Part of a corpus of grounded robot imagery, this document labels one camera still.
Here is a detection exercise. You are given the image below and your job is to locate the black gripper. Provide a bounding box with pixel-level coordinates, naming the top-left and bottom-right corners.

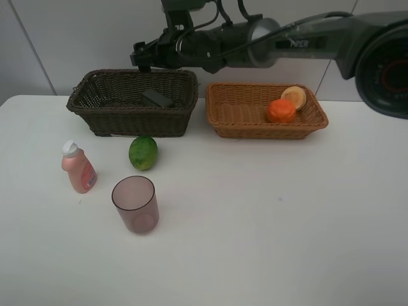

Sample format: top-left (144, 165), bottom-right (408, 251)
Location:
top-left (130, 28), bottom-right (191, 72)

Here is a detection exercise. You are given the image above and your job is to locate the dark green pump bottle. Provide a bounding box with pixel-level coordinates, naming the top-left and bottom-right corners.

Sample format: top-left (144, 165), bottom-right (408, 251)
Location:
top-left (141, 89), bottom-right (183, 108)

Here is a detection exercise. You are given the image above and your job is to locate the orange tangerine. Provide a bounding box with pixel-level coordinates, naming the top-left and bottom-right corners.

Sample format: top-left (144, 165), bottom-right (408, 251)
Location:
top-left (266, 99), bottom-right (296, 123)

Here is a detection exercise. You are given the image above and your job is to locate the red yellow half peach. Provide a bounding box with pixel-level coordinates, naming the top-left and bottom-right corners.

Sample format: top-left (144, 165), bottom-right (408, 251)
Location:
top-left (281, 86), bottom-right (307, 110)

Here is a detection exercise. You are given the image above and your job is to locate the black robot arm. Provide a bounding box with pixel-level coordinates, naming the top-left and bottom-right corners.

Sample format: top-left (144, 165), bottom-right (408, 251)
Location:
top-left (130, 11), bottom-right (407, 119)

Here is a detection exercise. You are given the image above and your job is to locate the dark brown wicker basket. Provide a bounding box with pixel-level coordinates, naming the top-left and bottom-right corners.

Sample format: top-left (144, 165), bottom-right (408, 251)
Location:
top-left (66, 69), bottom-right (198, 137)

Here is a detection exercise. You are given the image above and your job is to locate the green lime fruit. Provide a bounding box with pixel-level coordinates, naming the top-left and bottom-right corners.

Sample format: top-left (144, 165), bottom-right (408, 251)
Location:
top-left (128, 136), bottom-right (158, 171)

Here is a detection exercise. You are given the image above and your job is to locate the orange wicker basket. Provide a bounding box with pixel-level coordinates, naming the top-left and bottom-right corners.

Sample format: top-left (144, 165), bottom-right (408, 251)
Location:
top-left (205, 82), bottom-right (329, 140)

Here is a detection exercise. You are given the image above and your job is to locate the pink bottle white cap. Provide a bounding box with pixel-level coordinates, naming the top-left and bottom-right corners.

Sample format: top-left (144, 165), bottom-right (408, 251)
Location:
top-left (61, 140), bottom-right (97, 194)

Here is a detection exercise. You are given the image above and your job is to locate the translucent pink plastic cup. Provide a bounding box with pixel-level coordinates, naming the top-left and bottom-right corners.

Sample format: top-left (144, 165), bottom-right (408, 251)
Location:
top-left (112, 175), bottom-right (159, 234)

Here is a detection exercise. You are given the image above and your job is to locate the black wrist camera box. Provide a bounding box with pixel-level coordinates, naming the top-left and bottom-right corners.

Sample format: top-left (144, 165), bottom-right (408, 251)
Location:
top-left (161, 0), bottom-right (207, 29)

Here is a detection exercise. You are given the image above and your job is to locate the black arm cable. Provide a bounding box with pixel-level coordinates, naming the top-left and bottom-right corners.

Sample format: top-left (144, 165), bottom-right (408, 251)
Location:
top-left (203, 0), bottom-right (265, 29)

